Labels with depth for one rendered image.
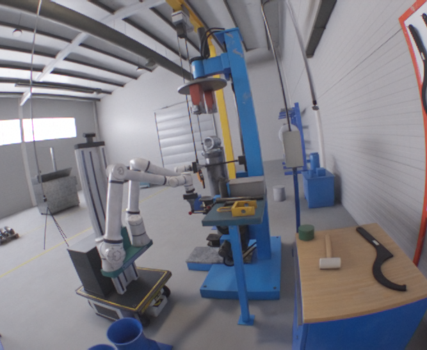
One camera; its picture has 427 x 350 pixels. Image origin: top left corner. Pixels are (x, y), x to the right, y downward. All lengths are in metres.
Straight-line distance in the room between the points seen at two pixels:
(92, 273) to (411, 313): 2.29
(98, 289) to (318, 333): 1.95
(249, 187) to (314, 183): 2.58
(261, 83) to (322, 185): 9.84
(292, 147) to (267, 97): 10.81
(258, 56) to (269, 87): 2.12
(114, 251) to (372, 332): 1.57
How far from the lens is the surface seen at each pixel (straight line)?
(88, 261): 2.13
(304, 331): 0.90
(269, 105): 13.05
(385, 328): 1.04
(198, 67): 2.52
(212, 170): 2.36
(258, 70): 13.55
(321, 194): 4.40
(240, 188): 1.89
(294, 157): 2.42
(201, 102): 2.25
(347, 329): 0.94
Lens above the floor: 1.57
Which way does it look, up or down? 9 degrees down
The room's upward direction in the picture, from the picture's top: 9 degrees counter-clockwise
